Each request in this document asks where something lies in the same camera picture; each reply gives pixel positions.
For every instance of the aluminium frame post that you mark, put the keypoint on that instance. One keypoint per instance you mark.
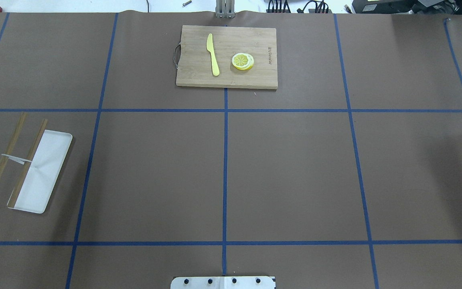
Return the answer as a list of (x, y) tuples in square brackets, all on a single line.
[(225, 9)]

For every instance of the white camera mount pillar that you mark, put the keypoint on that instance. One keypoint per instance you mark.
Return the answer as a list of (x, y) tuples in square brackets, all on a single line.
[(224, 282)]

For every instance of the yellow lemon slice toy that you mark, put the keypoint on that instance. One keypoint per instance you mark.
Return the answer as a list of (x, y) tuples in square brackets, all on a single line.
[(243, 61)]

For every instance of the wooden cutting board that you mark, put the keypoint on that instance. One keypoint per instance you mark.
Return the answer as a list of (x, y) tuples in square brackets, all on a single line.
[(194, 65)]

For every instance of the white rectangular tray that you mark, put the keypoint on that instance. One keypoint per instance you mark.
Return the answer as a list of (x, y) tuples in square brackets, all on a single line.
[(43, 172)]

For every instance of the yellow plastic knife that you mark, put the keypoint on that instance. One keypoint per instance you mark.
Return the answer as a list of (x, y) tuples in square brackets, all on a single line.
[(210, 48)]

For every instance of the wooden chopstick outer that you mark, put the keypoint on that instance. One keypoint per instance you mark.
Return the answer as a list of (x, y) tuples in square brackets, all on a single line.
[(12, 142)]

